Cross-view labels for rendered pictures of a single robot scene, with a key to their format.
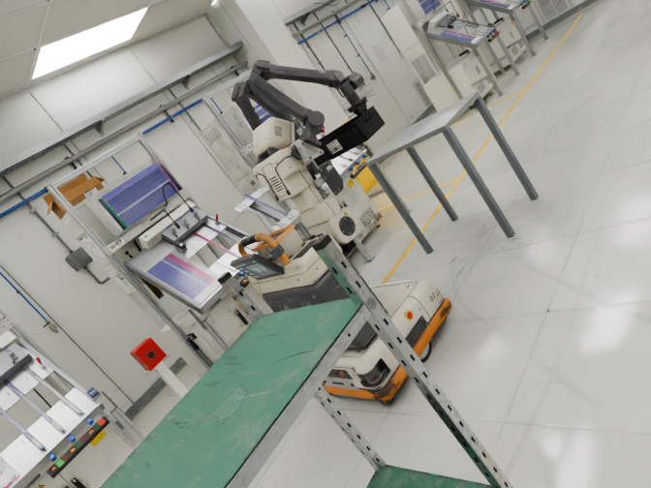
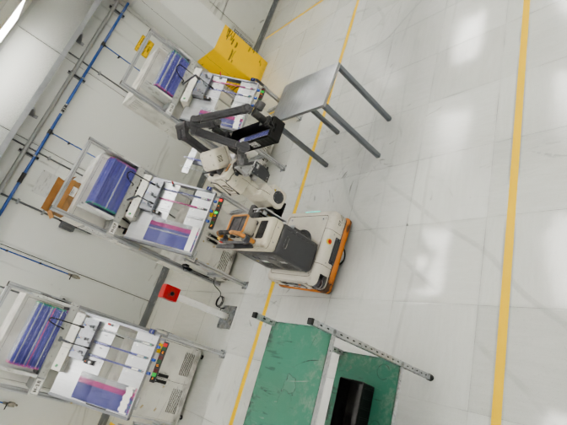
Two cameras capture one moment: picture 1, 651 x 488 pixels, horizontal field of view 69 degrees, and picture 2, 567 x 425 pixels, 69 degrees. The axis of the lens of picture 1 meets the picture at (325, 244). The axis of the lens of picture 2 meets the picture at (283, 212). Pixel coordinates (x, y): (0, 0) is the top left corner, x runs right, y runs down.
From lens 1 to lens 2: 1.35 m
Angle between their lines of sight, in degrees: 22
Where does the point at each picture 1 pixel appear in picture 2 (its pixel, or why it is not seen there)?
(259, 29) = not seen: outside the picture
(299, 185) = (243, 185)
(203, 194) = (133, 134)
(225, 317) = (202, 245)
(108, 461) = (170, 357)
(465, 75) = not seen: outside the picture
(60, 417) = (140, 351)
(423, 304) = (336, 230)
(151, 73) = (47, 42)
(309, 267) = (268, 244)
